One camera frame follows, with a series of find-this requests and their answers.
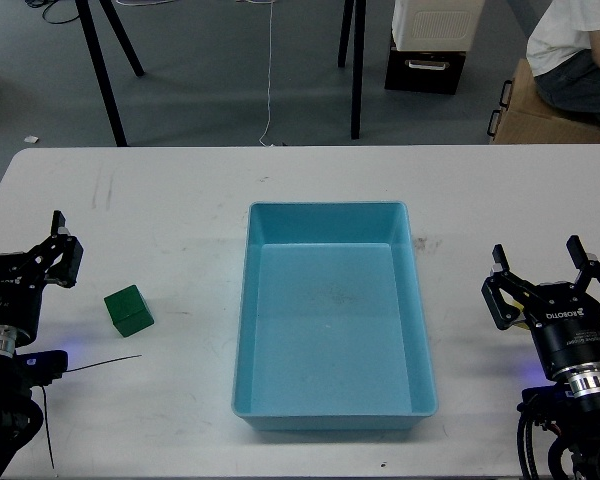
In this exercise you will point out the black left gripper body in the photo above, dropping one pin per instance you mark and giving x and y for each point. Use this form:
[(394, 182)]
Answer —
[(21, 288)]

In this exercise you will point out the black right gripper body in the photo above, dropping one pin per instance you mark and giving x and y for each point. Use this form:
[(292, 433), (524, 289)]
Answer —
[(565, 328)]

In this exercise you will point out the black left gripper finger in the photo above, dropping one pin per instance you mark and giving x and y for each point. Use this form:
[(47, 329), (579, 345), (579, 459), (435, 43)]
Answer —
[(57, 259)]

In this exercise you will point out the green wooden block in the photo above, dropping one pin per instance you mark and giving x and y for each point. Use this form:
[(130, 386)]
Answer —
[(128, 311)]

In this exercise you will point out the yellow wooden block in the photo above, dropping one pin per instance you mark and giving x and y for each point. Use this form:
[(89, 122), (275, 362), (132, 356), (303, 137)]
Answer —
[(521, 319)]

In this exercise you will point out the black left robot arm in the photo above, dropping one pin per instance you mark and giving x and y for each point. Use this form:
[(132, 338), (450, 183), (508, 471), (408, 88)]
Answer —
[(21, 418)]

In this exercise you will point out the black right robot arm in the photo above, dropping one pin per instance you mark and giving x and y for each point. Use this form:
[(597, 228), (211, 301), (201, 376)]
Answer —
[(571, 411)]

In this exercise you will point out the black storage box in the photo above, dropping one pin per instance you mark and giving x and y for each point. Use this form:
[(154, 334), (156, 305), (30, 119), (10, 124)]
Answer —
[(425, 72)]

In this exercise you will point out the blue plastic bin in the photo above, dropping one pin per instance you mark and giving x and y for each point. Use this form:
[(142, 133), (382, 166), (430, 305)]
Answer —
[(332, 333)]

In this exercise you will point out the seated person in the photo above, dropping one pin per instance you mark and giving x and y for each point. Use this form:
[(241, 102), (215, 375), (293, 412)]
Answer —
[(563, 52)]

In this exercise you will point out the black tripod legs right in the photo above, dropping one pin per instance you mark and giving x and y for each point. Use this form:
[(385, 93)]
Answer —
[(353, 23)]

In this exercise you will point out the cardboard box with handles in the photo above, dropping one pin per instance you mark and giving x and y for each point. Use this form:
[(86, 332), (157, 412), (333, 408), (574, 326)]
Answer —
[(524, 118)]

